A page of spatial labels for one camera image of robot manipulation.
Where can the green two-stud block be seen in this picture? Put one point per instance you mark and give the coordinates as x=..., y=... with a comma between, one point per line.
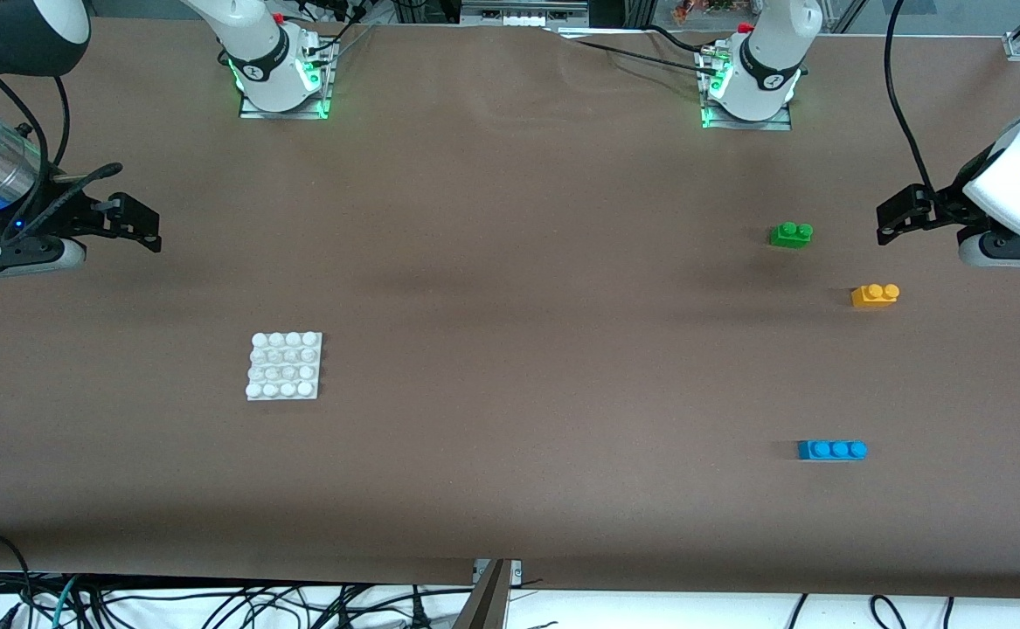
x=789, y=236

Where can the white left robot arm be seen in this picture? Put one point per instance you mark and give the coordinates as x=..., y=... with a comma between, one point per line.
x=772, y=52

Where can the white studded base plate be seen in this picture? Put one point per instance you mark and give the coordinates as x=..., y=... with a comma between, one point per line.
x=284, y=367

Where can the grey power strip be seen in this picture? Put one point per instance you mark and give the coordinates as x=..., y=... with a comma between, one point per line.
x=518, y=16

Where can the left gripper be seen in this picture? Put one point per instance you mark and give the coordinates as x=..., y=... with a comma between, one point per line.
x=944, y=209

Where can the yellow two-stud block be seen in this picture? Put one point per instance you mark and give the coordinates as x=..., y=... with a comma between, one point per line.
x=872, y=297

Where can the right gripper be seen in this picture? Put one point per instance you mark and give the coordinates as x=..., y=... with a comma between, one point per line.
x=62, y=218

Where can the blue three-stud block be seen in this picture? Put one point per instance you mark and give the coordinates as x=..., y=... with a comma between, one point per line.
x=829, y=450

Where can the brown paper table cover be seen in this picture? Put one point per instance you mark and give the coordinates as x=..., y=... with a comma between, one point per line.
x=510, y=218

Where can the metal table edge bracket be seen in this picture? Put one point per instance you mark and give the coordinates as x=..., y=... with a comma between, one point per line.
x=488, y=603

